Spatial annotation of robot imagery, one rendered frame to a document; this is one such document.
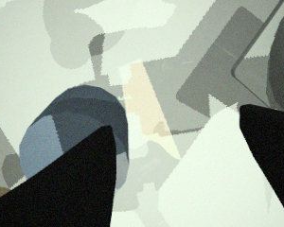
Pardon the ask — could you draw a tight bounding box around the dark blue-grey cylinder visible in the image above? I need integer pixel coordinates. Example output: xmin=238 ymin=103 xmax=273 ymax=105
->
xmin=20 ymin=84 xmax=130 ymax=193

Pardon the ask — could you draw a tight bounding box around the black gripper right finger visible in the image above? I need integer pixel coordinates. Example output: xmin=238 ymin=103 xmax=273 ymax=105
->
xmin=240 ymin=105 xmax=284 ymax=209

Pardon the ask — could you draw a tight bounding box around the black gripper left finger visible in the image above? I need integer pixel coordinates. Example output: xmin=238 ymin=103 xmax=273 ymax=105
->
xmin=0 ymin=125 xmax=116 ymax=227

